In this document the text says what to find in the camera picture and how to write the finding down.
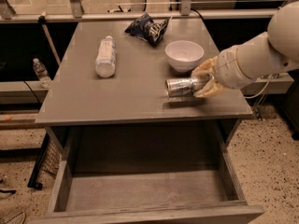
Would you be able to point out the metal rail frame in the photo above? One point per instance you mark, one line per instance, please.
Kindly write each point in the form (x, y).
(96, 10)

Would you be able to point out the white bowl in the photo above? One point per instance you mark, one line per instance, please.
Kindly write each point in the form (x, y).
(183, 55)

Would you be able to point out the black wire basket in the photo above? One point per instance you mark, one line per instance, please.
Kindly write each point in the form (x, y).
(47, 161)

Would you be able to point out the small clear water bottle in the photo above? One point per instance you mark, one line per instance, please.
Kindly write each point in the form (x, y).
(42, 73)

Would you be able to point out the wooden stick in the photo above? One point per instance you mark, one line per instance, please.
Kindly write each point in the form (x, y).
(42, 21)

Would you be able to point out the grey wooden cabinet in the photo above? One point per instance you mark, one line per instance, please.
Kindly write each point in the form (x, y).
(135, 94)

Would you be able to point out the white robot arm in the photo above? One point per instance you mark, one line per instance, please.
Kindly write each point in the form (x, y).
(272, 52)

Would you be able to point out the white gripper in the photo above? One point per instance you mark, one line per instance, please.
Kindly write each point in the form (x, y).
(228, 67)

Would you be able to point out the blue chip bag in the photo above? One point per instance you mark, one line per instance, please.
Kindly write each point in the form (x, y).
(147, 29)

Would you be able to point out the white plastic bottle lying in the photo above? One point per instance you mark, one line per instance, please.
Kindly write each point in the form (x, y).
(105, 63)

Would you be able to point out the silver redbull can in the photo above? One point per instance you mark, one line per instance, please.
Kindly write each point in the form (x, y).
(177, 87)

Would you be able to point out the open grey drawer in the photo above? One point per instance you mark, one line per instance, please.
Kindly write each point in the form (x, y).
(156, 173)

